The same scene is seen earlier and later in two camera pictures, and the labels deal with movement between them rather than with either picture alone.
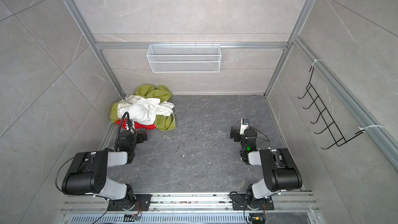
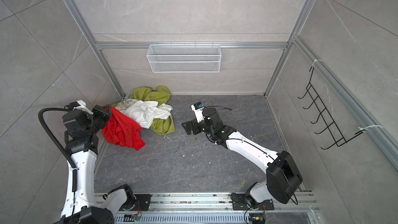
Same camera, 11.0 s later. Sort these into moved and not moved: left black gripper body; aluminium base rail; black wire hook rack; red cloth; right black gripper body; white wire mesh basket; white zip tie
Moved: red cloth; right black gripper body; left black gripper body
Not moved: aluminium base rail; white zip tie; white wire mesh basket; black wire hook rack
